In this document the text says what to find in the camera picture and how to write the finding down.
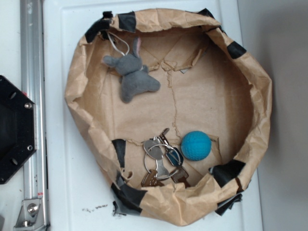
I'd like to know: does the gray plush bunny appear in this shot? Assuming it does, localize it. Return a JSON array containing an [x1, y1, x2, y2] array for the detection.
[[103, 37, 161, 103]]

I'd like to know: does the metal corner bracket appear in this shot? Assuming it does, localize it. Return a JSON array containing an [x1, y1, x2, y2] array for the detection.
[[13, 198, 45, 231]]

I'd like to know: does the brown paper bag bin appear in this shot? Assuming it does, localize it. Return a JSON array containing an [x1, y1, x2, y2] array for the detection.
[[65, 9, 272, 226]]

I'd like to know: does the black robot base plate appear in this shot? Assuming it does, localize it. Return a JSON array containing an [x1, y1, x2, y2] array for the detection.
[[0, 76, 36, 185]]

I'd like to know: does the white tray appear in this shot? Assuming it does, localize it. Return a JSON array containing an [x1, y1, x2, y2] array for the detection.
[[43, 0, 251, 231]]

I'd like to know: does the bunch of metal keys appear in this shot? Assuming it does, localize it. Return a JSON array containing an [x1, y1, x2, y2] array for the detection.
[[141, 128, 190, 188]]

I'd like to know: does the blue foam golf ball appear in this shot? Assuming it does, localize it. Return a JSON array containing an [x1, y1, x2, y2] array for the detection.
[[181, 131, 211, 161]]

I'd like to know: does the aluminum extrusion rail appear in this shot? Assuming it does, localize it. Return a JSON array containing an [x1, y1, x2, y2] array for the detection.
[[20, 0, 50, 231]]

